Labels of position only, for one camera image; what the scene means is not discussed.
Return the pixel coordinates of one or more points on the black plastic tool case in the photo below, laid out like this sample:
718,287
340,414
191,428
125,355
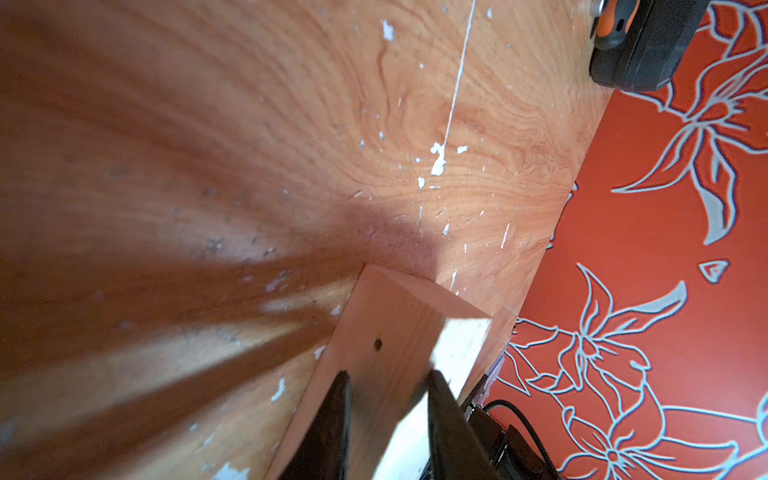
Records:
653,49

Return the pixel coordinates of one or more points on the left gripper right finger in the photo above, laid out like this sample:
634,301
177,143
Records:
455,452

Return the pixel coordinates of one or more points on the light wooden block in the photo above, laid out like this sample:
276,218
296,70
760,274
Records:
394,329

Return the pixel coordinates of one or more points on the orange black screwdriver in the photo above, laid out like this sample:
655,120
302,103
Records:
614,18

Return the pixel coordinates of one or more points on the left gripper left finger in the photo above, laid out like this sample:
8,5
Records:
323,452

